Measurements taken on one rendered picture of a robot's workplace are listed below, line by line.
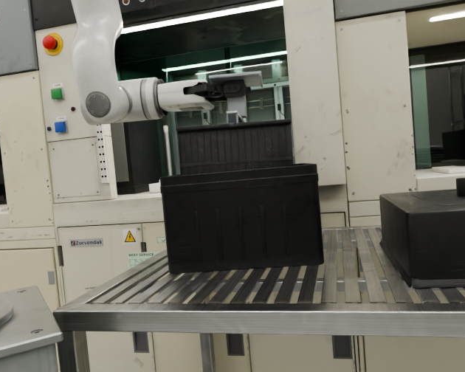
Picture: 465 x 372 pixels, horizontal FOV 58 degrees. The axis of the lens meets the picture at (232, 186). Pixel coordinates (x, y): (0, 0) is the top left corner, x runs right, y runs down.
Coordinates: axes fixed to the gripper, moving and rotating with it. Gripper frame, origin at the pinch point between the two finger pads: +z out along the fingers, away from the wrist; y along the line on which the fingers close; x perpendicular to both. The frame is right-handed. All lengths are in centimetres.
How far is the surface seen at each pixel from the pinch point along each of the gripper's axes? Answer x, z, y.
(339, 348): -66, 20, -27
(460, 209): -23.1, 29.9, 28.9
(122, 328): -36, -15, 32
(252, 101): 15, -1, -118
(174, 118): 11, -41, -120
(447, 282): -32, 28, 29
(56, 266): -42, -64, -39
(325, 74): 5.5, 20.6, -20.6
